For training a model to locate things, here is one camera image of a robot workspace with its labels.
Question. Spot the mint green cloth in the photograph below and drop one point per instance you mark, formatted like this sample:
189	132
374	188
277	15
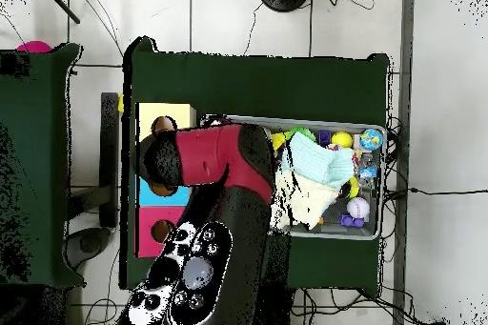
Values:
316	159

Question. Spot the cream yellow cloth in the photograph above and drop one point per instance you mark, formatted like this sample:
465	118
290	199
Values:
309	199

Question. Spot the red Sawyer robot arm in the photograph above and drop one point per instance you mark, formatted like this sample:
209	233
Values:
221	157

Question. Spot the wooden box with three holes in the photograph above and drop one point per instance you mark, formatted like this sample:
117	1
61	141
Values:
149	226

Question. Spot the clear shallow mesh bin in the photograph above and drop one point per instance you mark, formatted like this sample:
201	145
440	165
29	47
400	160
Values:
374	188

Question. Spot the plain yellow ball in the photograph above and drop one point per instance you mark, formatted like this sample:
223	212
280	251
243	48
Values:
341	140

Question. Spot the white baseball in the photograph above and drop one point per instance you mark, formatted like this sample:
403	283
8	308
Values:
357	207

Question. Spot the blue globe ball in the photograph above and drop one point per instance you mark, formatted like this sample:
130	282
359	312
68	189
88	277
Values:
371	139

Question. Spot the side table with green cloth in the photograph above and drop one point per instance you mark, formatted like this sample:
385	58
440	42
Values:
46	111

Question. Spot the magenta bowl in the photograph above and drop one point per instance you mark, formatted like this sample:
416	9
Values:
34	47

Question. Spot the black rod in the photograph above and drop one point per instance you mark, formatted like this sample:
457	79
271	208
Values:
61	3

